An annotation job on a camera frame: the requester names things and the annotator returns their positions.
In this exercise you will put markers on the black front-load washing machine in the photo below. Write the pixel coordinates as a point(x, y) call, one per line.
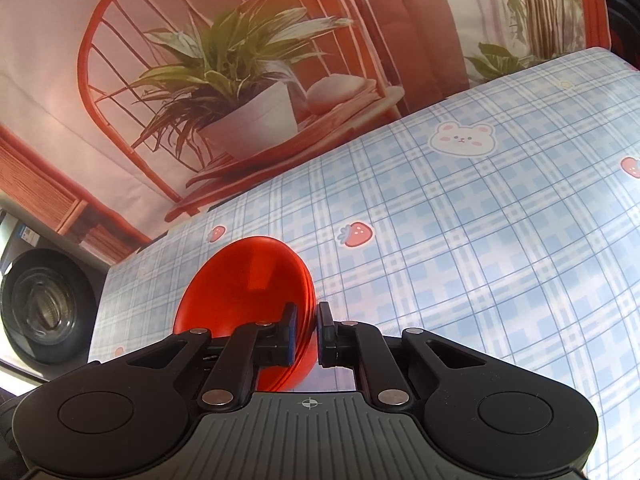
point(49, 302)

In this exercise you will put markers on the black exercise bike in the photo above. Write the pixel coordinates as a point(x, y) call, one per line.
point(624, 21)

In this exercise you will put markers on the blue plaid tablecloth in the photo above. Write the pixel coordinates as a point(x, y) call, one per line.
point(505, 218)

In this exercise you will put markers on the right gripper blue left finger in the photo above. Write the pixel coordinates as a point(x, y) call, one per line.
point(250, 348)

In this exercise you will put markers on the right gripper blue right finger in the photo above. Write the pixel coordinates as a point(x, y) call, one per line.
point(362, 348)

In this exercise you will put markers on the red bowl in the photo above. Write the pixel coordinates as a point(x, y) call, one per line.
point(251, 280)

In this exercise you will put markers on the printed room backdrop cloth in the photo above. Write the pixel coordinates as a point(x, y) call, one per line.
point(118, 117)

